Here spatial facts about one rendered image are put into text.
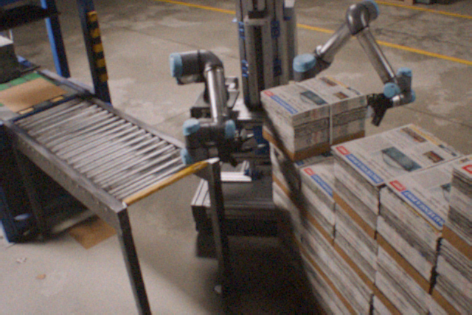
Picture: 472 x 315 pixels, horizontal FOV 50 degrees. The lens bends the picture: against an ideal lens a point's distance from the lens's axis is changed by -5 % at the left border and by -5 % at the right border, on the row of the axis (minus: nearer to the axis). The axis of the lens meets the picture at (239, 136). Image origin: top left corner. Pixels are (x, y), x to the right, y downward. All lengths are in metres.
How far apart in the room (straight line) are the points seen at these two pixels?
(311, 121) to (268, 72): 0.76
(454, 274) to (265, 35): 1.76
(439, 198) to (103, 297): 1.95
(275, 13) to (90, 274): 1.80
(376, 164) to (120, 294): 1.70
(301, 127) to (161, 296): 1.25
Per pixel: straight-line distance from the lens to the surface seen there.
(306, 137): 2.26
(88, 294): 3.05
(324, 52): 2.87
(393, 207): 1.67
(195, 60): 2.45
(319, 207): 2.18
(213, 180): 2.44
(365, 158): 1.84
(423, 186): 1.71
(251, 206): 3.08
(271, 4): 2.90
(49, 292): 3.15
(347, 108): 2.32
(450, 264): 1.53
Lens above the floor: 1.99
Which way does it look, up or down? 27 degrees down
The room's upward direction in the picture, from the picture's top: 5 degrees counter-clockwise
